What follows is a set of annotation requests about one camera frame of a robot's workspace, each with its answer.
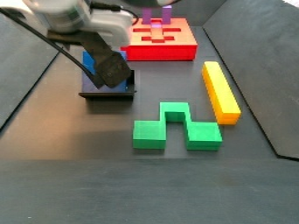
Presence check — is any green zigzag block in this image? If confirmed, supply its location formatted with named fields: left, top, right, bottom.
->
left=132, top=101, right=224, bottom=151

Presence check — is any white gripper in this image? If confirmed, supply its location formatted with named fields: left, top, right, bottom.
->
left=83, top=9, right=134, bottom=47

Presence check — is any blue U-shaped block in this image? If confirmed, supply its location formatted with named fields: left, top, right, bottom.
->
left=82, top=51, right=127, bottom=93

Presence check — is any black angle fixture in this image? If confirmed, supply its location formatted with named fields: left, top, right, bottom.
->
left=79, top=71, right=136, bottom=99

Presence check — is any yellow long bar block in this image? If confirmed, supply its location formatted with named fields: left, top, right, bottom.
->
left=202, top=61, right=240, bottom=125

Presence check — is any purple U-shaped block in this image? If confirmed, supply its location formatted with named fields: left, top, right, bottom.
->
left=142, top=5, right=172, bottom=28

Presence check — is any red slotted base block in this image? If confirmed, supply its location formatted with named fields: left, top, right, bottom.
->
left=122, top=18, right=198, bottom=61

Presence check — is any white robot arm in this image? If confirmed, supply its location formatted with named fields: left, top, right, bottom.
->
left=0, top=0, right=134, bottom=47

